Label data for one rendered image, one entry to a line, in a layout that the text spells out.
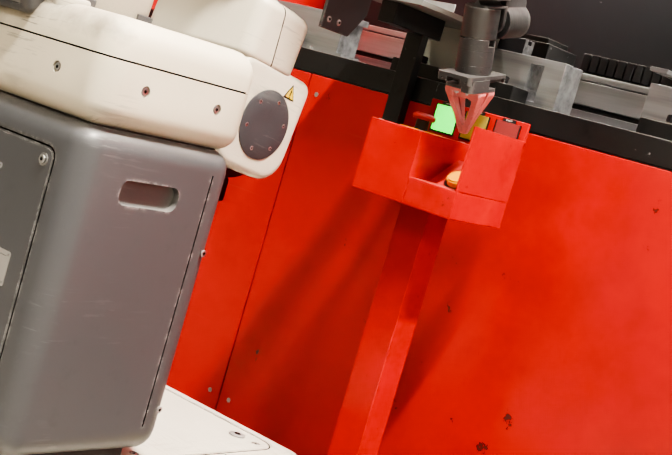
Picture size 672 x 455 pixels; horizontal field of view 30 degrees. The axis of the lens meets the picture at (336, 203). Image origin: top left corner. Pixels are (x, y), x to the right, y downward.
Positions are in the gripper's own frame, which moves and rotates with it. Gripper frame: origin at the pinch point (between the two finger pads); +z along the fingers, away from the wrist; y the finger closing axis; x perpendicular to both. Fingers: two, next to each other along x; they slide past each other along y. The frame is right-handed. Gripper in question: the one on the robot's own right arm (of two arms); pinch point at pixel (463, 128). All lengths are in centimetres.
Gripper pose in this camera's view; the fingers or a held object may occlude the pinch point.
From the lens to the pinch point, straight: 198.5
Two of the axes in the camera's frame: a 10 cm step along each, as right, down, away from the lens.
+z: -1.3, 9.5, 2.8
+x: -7.5, -2.7, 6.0
